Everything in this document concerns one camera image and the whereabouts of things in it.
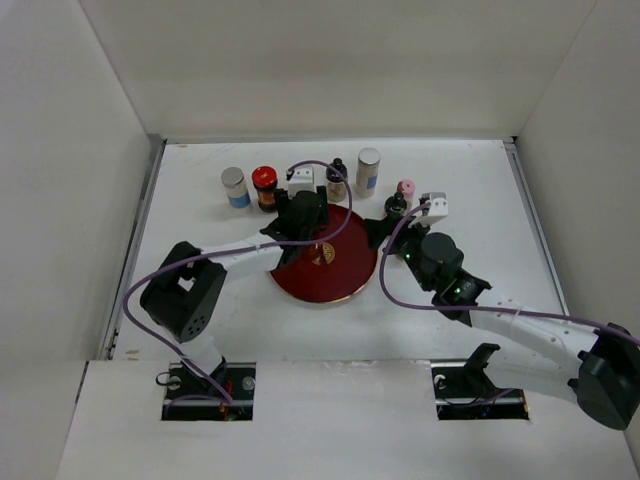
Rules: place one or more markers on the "black-cap spice bottle rear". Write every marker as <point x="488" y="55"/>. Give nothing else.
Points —
<point x="335" y="177"/>

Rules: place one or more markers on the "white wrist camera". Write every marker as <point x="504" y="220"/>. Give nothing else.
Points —
<point x="435" y="208"/>
<point x="300" y="179"/>

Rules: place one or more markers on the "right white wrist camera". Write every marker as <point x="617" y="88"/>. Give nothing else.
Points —
<point x="435" y="208"/>

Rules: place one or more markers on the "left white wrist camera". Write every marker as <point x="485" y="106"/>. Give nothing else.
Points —
<point x="300" y="179"/>

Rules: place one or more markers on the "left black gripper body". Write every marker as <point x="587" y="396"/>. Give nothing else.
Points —
<point x="321" y="221"/>

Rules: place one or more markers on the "black-cap clear spice bottle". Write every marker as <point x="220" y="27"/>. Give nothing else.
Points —
<point x="396" y="206"/>

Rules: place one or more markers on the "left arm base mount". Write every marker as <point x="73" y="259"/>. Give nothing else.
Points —
<point x="190" y="398"/>

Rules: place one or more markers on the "pink-cap spice shaker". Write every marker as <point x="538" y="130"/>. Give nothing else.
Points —
<point x="407" y="188"/>

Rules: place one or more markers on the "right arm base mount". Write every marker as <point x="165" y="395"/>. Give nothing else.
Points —
<point x="463" y="391"/>

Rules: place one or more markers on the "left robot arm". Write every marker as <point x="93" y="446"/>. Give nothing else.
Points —
<point x="182" y="301"/>

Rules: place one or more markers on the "peppercorn jar blue label left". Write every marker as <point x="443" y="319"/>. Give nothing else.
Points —
<point x="236" y="189"/>

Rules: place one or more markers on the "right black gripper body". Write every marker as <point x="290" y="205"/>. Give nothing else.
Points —
<point x="408" y="241"/>

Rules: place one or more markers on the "red-lid chili sauce jar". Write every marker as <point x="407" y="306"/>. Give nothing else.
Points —
<point x="265" y="180"/>

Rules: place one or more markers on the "round red lacquer tray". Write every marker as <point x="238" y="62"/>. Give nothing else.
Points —
<point x="335" y="270"/>

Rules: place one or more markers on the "peppercorn jar silver lid right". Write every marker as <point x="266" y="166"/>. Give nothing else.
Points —
<point x="367" y="171"/>

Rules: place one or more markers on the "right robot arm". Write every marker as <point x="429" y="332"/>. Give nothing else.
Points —
<point x="591" y="365"/>

